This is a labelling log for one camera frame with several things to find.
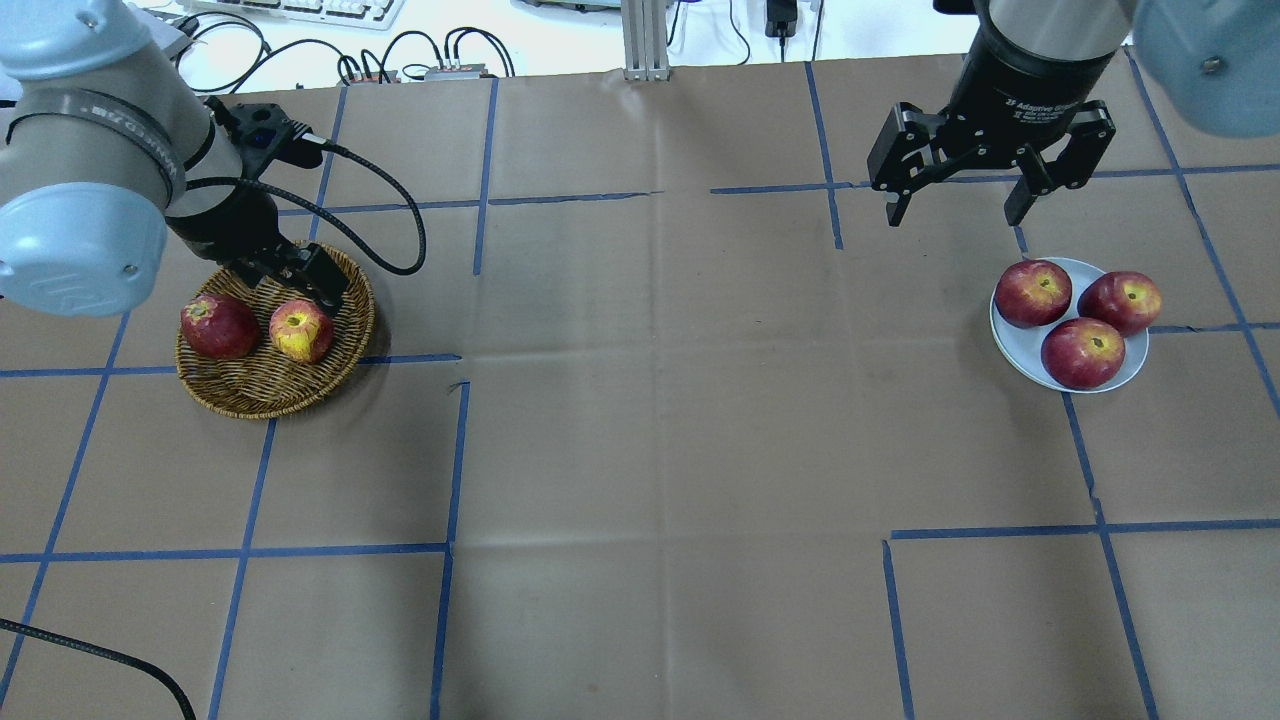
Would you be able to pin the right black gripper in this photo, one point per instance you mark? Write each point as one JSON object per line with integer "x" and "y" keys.
{"x": 1020, "y": 85}

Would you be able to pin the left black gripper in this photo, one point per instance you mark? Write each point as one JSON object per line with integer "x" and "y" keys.
{"x": 228, "y": 218}

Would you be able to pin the red yellow apple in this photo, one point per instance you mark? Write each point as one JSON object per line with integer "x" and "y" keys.
{"x": 301, "y": 331}

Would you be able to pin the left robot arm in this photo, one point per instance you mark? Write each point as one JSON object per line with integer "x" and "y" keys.
{"x": 108, "y": 151}

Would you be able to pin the dark red apple in basket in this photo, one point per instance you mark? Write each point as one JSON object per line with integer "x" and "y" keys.
{"x": 219, "y": 326}

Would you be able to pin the red apple plate left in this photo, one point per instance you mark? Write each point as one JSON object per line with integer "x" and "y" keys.
{"x": 1033, "y": 293}

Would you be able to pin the red apple plate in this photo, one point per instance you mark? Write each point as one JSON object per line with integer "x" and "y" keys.
{"x": 1083, "y": 353}
{"x": 1033, "y": 293}
{"x": 1129, "y": 301}

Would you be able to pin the light blue plate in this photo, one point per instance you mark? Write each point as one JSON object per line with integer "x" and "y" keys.
{"x": 1021, "y": 347}

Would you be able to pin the red apple plate right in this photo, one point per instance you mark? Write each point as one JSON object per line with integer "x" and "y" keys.
{"x": 1129, "y": 301}

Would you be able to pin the red apple plate front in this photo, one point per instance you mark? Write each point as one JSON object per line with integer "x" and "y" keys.
{"x": 1083, "y": 353}

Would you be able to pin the orange usb hub lower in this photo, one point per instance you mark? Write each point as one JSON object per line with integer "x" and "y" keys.
{"x": 350, "y": 75}

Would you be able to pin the orange usb hub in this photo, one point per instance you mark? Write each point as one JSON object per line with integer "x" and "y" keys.
{"x": 350, "y": 75}
{"x": 456, "y": 71}

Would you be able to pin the black power adapter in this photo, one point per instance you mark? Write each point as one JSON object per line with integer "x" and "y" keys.
{"x": 781, "y": 18}

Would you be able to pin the white keyboard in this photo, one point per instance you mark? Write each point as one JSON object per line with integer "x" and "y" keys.
{"x": 378, "y": 15}

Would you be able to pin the orange usb hub upper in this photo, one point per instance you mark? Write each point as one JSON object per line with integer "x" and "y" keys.
{"x": 456, "y": 71}

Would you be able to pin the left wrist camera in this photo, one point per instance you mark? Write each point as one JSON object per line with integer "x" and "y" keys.
{"x": 262, "y": 133}

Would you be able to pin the aluminium frame post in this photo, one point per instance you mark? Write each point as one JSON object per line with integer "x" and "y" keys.
{"x": 645, "y": 34}

